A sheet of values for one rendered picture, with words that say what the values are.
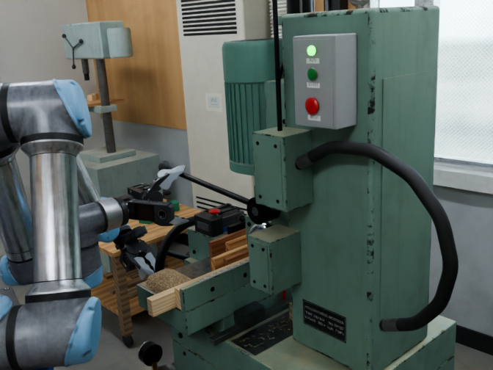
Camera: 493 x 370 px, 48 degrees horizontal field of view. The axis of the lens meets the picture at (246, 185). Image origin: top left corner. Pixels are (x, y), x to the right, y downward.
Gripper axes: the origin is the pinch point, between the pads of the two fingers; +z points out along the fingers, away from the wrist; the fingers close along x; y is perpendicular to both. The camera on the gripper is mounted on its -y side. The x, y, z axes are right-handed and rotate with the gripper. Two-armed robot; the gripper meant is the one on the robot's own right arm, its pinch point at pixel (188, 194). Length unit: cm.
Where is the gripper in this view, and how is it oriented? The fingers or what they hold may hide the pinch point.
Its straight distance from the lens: 144.8
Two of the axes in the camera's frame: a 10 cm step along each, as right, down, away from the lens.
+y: -6.7, -2.2, 7.1
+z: 7.4, -2.3, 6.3
